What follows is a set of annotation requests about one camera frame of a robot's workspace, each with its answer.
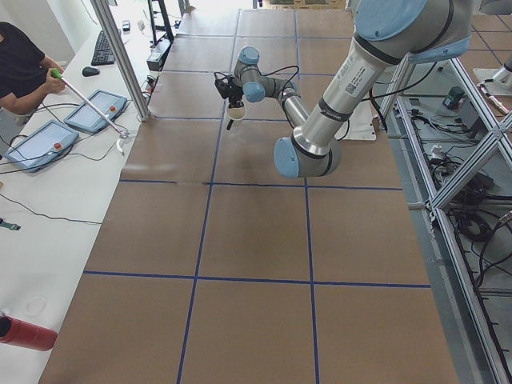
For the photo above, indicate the aluminium side frame rail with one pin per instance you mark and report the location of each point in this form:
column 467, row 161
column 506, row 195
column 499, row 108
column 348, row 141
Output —
column 458, row 164

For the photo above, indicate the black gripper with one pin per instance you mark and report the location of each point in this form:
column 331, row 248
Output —
column 236, row 96

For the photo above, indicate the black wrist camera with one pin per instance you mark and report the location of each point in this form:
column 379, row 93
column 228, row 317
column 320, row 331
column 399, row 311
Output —
column 224, row 86

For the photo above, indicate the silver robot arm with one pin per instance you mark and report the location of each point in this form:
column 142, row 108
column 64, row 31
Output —
column 385, row 32

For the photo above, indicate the black keyboard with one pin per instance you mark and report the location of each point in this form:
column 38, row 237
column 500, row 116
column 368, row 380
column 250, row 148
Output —
column 103, row 54

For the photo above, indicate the far blue teach pendant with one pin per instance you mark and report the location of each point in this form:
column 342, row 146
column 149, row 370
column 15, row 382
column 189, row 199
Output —
column 85, row 119

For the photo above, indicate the black computer mouse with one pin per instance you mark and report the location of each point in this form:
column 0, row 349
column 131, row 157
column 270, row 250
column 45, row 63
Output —
column 90, row 71

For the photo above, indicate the red water bottle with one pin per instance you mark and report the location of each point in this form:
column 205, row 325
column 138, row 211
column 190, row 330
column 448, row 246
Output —
column 16, row 332

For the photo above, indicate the white pedestal column with base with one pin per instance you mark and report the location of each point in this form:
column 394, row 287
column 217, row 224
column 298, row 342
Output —
column 360, row 124

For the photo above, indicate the green power adapter box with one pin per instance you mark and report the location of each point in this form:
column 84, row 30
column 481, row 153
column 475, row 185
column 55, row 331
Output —
column 453, row 98

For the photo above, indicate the blue teach pendant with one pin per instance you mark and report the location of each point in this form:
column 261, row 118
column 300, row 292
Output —
column 42, row 147
column 85, row 119

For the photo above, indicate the seated person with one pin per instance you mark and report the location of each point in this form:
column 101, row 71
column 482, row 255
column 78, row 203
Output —
column 26, row 72

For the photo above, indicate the long metal reacher stick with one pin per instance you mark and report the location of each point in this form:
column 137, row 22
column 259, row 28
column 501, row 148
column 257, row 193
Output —
column 123, row 134

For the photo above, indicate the aluminium frame post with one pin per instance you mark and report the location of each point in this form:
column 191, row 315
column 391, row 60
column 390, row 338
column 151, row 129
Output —
column 109, row 27

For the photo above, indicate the near blue teach pendant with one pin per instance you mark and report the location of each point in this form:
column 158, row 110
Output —
column 42, row 147

